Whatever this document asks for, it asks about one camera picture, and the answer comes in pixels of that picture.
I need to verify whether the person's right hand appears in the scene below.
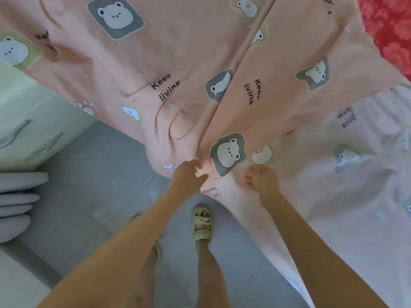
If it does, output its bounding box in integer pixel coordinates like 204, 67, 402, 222
242, 165, 282, 207

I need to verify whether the person's left hand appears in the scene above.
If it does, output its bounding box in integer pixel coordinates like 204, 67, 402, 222
167, 159, 210, 201

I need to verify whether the pink bear print bedsheet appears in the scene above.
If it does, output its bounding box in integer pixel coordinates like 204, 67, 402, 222
0, 0, 411, 308

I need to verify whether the person's right forearm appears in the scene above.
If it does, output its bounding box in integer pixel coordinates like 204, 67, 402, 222
260, 192, 390, 308

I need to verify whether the person's left forearm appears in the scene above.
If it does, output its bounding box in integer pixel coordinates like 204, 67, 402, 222
39, 192, 187, 308

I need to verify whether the person's right leg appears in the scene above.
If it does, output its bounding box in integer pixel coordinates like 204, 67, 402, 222
195, 239, 232, 308

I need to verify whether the person's leg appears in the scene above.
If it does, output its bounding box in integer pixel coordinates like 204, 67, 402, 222
125, 260, 158, 308
195, 239, 232, 308

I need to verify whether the person's left leg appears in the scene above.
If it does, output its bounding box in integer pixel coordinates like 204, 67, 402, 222
125, 260, 158, 308

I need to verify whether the cream nightstand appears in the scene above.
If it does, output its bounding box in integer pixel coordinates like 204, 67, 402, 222
0, 59, 98, 172

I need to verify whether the grey curtain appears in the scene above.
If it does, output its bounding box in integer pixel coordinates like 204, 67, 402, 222
0, 171, 50, 244

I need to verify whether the red floral mattress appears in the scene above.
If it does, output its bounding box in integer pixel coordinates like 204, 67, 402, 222
356, 0, 411, 82

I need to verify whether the beige strap sandal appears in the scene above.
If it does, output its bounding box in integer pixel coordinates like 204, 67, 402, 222
191, 203, 216, 257
130, 211, 163, 272

